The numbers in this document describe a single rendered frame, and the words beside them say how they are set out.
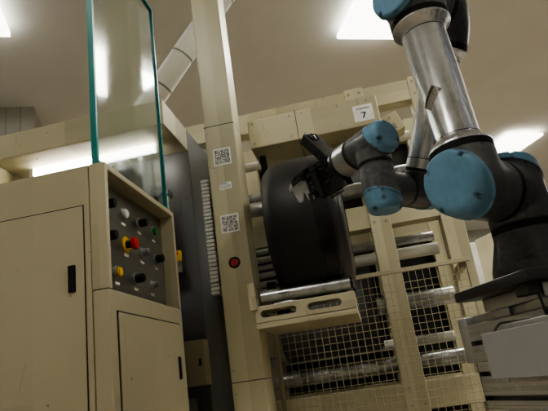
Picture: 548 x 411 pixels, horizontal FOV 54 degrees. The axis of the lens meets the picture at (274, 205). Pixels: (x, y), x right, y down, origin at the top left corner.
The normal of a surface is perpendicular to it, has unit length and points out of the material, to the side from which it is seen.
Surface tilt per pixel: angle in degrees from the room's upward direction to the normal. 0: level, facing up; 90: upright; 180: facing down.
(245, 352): 90
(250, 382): 90
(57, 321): 90
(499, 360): 90
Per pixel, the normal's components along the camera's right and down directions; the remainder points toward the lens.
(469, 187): -0.78, 0.04
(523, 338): -0.97, 0.07
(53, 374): -0.18, -0.29
